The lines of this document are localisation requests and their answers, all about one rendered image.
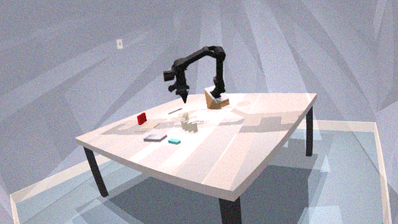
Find red domino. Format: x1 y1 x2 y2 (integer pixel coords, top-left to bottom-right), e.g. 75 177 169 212
137 113 147 125

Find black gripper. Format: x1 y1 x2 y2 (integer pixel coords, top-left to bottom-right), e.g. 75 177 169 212
175 78 190 103

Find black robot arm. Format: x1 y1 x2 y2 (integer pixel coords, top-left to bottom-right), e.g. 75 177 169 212
163 45 226 98

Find teal flat block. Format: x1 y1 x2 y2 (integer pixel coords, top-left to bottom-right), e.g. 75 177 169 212
168 138 181 145

